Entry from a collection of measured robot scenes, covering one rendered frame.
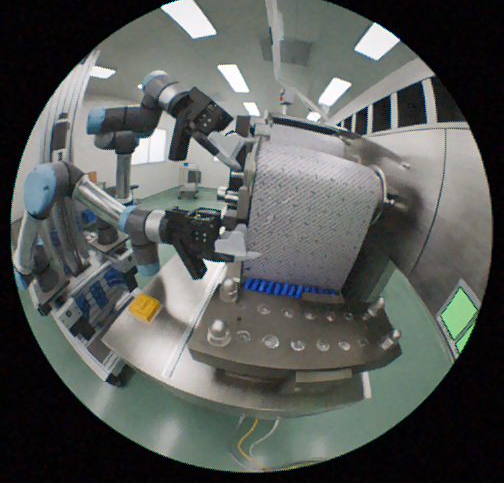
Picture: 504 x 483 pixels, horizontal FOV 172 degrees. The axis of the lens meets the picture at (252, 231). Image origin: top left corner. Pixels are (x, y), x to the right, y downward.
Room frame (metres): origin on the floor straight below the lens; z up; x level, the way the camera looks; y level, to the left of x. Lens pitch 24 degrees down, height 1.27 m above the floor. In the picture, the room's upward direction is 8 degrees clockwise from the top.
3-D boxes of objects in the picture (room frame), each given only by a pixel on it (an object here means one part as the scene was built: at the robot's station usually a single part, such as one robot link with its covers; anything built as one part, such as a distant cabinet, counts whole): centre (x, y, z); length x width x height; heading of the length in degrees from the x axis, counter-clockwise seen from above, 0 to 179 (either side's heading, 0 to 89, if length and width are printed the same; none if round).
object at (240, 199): (0.39, 0.04, 1.05); 0.06 x 0.05 x 0.31; 84
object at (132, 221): (0.32, 0.28, 1.11); 0.11 x 0.08 x 0.09; 84
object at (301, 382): (0.07, -0.14, 0.96); 0.10 x 0.03 x 0.11; 84
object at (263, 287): (0.26, -0.11, 1.03); 0.21 x 0.04 x 0.03; 84
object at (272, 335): (0.16, -0.14, 1.00); 0.40 x 0.16 x 0.06; 84
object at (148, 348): (1.29, -0.12, 0.88); 2.52 x 0.66 x 0.04; 174
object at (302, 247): (0.28, -0.11, 1.11); 0.23 x 0.01 x 0.18; 84
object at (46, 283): (0.11, 0.90, 0.87); 0.15 x 0.15 x 0.10
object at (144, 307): (0.22, 0.25, 0.91); 0.07 x 0.07 x 0.02; 84
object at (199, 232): (0.30, 0.13, 1.12); 0.12 x 0.08 x 0.09; 84
